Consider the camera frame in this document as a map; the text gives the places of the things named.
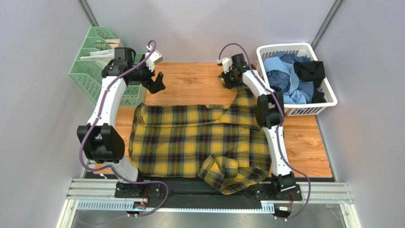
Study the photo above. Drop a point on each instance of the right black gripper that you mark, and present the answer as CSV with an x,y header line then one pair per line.
x,y
230,80

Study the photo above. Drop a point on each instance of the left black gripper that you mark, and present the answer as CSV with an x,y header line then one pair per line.
x,y
154,86

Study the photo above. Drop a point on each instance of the yellow plaid long sleeve shirt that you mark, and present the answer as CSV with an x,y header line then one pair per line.
x,y
221,144

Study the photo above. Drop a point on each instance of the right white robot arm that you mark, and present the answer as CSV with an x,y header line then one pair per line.
x,y
269,116

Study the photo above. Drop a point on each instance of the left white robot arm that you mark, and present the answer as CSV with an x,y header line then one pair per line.
x,y
99,140

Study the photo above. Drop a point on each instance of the blue checked shirt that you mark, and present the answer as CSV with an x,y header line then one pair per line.
x,y
291,58

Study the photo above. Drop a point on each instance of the papers in organizer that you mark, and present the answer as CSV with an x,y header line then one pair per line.
x,y
101,53

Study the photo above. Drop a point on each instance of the white laundry basket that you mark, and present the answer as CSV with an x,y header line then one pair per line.
x,y
301,50

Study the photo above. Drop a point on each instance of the light blue shirt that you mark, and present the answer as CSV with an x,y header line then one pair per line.
x,y
281,75

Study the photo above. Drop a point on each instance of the green file organizer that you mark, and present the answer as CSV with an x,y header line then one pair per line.
x,y
87,74

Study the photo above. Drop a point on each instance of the black garment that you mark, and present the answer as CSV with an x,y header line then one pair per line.
x,y
311,75

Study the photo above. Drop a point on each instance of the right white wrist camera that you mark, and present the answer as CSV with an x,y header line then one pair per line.
x,y
226,63

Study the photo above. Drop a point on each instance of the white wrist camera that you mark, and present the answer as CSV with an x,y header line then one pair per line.
x,y
226,63
152,58

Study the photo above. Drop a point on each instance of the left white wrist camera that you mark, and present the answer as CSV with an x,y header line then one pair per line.
x,y
152,58

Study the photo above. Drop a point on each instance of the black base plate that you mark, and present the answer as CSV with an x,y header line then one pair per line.
x,y
194,194

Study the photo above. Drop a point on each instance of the aluminium rail frame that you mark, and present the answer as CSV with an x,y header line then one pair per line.
x,y
95,194

